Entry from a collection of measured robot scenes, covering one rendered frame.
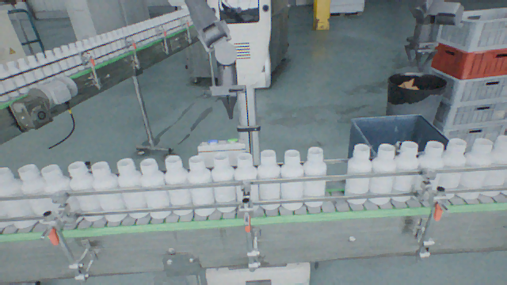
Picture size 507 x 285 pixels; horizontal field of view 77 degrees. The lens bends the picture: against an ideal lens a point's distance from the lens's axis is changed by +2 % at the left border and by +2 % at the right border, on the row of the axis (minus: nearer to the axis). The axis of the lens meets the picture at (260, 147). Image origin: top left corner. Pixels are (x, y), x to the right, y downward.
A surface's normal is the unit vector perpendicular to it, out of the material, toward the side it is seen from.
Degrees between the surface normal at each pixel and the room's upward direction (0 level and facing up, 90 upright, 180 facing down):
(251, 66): 90
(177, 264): 90
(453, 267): 0
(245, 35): 90
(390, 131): 90
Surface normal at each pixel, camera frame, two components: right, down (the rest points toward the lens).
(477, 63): 0.16, 0.50
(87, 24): -0.29, 0.51
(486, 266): -0.05, -0.86
